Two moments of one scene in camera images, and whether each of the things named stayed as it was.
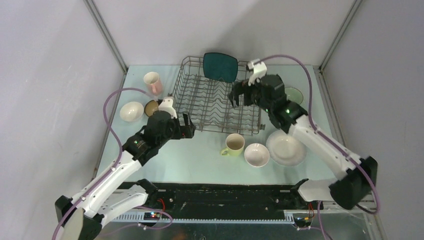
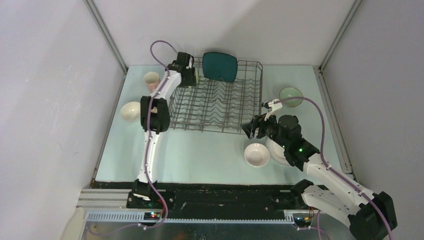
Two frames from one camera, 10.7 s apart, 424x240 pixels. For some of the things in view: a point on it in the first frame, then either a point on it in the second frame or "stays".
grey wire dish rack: (208, 102) stays
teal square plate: (218, 65) stays
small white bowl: (256, 155) stays
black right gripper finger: (250, 95) -> (263, 126)
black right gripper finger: (238, 88) -> (249, 128)
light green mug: (235, 143) -> (197, 76)
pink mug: (154, 82) stays
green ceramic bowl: (293, 94) stays
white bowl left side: (131, 111) stays
